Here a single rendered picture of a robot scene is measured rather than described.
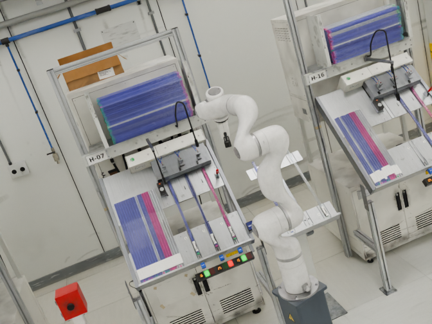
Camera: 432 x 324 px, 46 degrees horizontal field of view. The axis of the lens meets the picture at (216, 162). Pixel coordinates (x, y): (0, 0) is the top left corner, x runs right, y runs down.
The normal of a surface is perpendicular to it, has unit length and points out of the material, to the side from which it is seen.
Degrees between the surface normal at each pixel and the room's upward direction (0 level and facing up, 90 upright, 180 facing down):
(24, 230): 90
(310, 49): 90
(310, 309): 90
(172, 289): 90
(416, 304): 0
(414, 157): 45
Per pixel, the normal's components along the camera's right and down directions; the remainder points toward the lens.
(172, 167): -0.04, -0.47
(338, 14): 0.26, 0.26
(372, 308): -0.29, -0.90
